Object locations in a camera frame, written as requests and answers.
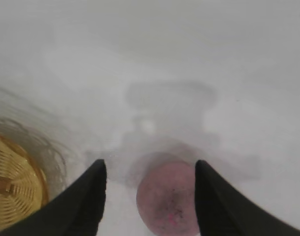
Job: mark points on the yellow woven plastic basket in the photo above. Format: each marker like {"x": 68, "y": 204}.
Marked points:
{"x": 14, "y": 186}

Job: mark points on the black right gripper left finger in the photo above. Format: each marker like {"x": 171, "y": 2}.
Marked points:
{"x": 81, "y": 206}

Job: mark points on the pink peach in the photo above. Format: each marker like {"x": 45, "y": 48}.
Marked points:
{"x": 164, "y": 196}

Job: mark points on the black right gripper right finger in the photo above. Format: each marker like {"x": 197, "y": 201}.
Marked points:
{"x": 221, "y": 209}

